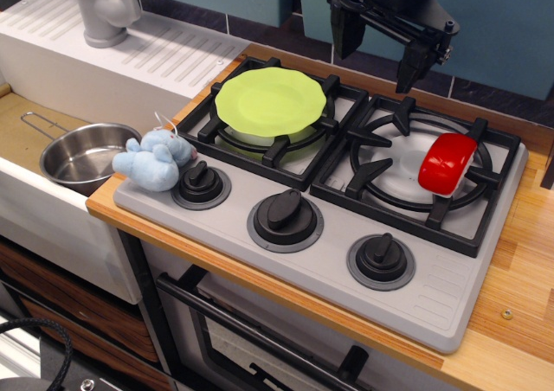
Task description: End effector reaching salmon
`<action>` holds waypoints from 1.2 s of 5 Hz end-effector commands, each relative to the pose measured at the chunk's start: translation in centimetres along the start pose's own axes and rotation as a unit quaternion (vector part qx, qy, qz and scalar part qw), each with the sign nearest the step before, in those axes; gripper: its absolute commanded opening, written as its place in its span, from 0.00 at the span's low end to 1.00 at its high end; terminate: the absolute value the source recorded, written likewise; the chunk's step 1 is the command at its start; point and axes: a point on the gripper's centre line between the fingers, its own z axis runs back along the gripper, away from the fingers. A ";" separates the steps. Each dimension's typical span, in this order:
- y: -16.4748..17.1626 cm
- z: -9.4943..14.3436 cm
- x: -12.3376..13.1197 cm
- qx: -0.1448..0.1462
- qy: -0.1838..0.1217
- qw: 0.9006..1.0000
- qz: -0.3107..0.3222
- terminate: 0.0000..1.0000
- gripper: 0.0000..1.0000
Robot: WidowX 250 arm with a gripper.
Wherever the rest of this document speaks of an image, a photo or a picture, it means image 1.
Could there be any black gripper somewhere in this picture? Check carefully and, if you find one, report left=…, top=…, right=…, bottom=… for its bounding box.
left=327, top=0, right=460, bottom=93

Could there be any red salmon sushi toy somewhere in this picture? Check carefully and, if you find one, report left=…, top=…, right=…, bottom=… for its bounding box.
left=418, top=133, right=478, bottom=197

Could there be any black left burner grate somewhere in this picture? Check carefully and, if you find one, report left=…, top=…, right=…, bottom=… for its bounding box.
left=177, top=57, right=370, bottom=190

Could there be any black burner grate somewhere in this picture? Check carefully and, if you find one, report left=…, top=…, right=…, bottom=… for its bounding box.
left=310, top=96, right=527, bottom=258
left=177, top=57, right=370, bottom=190

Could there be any green plastic plate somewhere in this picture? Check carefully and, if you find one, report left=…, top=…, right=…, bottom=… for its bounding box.
left=215, top=67, right=327, bottom=138

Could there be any black right burner grate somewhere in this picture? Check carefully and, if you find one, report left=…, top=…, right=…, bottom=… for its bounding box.
left=310, top=96, right=527, bottom=258

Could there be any grey toy stove top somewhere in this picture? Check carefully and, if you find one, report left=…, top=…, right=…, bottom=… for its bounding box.
left=113, top=57, right=528, bottom=353

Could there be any black middle stove knob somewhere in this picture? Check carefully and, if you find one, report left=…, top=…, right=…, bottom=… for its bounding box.
left=247, top=189, right=324, bottom=253

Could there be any black stove knob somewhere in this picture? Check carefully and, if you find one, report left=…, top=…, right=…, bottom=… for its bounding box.
left=247, top=189, right=324, bottom=253
left=346, top=233, right=416, bottom=292
left=171, top=161, right=232, bottom=211

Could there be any black right stove knob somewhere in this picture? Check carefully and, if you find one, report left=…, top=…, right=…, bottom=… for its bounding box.
left=346, top=233, right=416, bottom=292

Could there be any black left stove knob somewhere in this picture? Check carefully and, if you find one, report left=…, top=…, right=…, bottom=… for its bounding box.
left=171, top=161, right=232, bottom=211

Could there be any blue plush toy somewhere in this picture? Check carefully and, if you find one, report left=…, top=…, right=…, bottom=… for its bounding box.
left=112, top=129, right=197, bottom=192

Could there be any grey toy faucet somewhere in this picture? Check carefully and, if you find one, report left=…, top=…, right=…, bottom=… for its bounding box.
left=77, top=0, right=141, bottom=48

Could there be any stainless steel pot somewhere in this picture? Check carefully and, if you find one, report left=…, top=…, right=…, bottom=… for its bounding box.
left=21, top=112, right=141, bottom=196

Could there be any white toy sink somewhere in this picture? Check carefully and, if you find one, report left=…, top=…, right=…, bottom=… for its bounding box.
left=1, top=0, right=248, bottom=304

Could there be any wooden drawer front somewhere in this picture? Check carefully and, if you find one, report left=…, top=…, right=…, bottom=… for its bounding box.
left=1, top=238, right=172, bottom=390

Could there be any black oven door handle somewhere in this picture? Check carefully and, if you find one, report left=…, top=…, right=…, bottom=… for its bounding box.
left=156, top=266, right=368, bottom=390

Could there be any black braided cable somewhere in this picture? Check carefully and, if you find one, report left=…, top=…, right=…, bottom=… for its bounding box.
left=0, top=317, right=74, bottom=386

